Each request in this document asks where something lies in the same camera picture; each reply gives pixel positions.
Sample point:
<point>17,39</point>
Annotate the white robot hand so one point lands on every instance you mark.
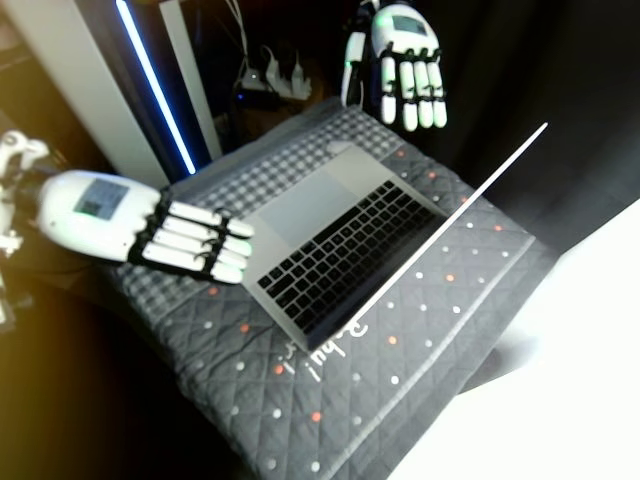
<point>95,220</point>
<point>405,30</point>

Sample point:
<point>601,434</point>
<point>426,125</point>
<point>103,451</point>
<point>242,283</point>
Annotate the silver laptop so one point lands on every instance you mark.
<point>340,235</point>

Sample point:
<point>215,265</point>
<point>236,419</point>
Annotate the white power strip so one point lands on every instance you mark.
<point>290,75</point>

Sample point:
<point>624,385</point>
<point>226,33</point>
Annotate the blue light strip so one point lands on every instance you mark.
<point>155,90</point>

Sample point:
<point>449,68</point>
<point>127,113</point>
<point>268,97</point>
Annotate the white robot body column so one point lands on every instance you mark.
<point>75,75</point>

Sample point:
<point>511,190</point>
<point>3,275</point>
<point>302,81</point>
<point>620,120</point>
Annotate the white power adapter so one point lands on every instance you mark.
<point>252,80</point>

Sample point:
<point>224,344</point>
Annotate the grey quilt with dots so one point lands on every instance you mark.
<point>310,400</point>

